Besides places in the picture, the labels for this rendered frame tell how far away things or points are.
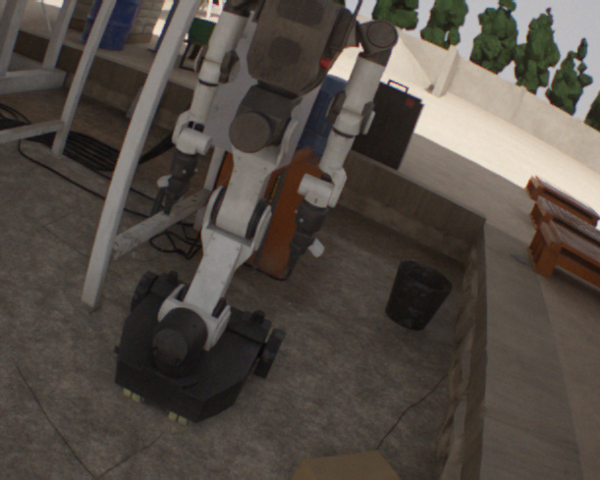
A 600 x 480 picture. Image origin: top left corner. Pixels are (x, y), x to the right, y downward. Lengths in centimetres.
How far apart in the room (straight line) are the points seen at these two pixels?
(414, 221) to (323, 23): 329
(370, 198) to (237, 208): 287
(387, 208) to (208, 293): 291
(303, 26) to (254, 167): 53
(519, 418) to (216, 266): 122
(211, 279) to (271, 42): 81
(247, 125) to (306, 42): 28
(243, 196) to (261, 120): 39
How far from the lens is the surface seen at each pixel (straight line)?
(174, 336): 178
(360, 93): 174
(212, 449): 193
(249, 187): 193
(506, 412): 220
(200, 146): 193
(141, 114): 223
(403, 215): 475
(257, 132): 163
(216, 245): 203
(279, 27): 164
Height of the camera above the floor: 129
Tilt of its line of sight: 19 degrees down
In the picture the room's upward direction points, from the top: 22 degrees clockwise
